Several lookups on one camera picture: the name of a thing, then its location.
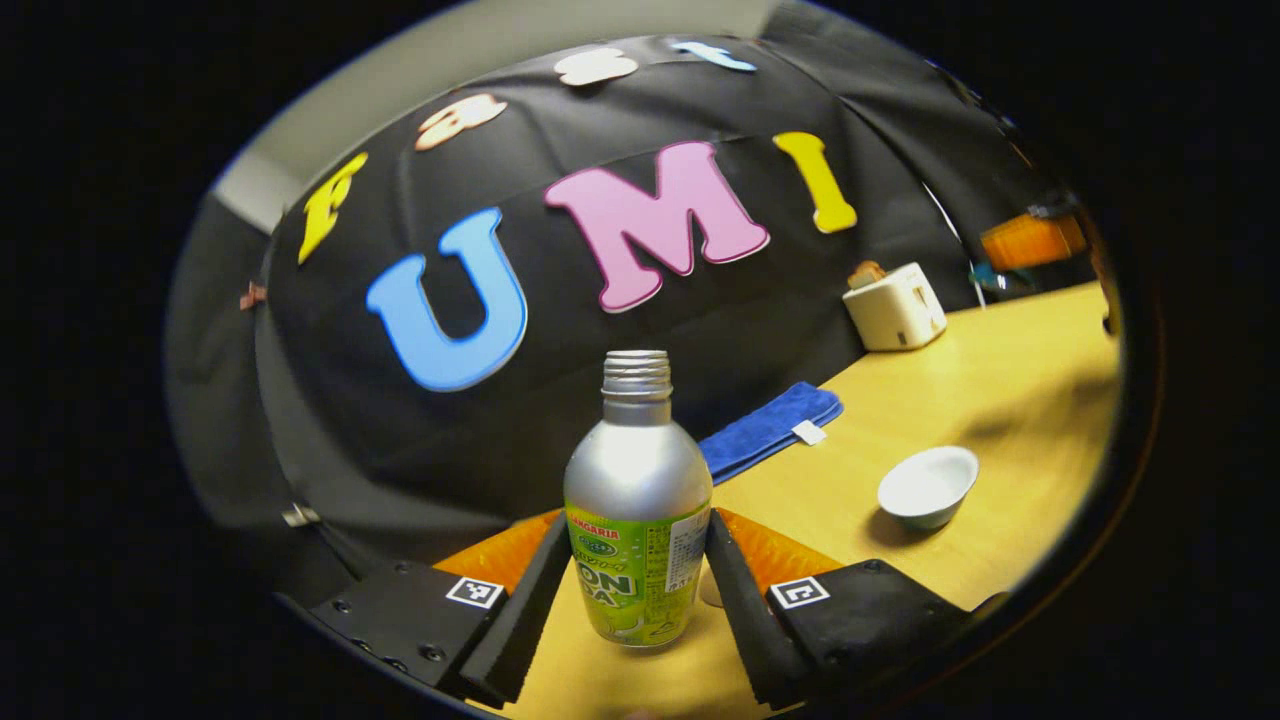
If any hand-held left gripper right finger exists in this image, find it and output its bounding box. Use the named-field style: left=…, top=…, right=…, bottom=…
left=704, top=507, right=1009, bottom=712

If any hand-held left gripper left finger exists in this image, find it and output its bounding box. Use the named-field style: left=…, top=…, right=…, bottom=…
left=308, top=508, right=574, bottom=707

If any silver water bottle green label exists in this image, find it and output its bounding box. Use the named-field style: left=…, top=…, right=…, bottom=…
left=563, top=350, right=714, bottom=648

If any white teacup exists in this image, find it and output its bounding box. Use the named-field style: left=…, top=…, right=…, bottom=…
left=877, top=445, right=981, bottom=531

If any white toaster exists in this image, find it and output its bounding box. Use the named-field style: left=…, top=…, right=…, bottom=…
left=842, top=262, right=948, bottom=352

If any black backdrop cloth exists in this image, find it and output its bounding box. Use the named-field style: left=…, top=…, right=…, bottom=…
left=165, top=0, right=1101, bottom=601

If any blue towel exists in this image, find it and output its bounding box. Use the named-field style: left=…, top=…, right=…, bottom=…
left=697, top=381, right=844, bottom=487

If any white cable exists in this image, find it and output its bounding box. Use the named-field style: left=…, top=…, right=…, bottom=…
left=920, top=180, right=991, bottom=306

